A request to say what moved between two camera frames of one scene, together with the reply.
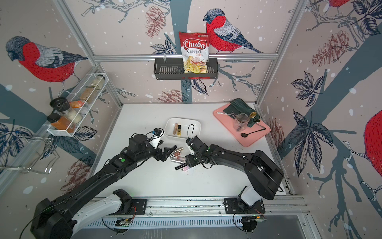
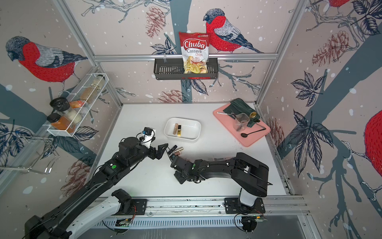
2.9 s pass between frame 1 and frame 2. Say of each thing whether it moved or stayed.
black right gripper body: moved
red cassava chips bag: stayed
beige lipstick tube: stayed
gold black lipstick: stayed
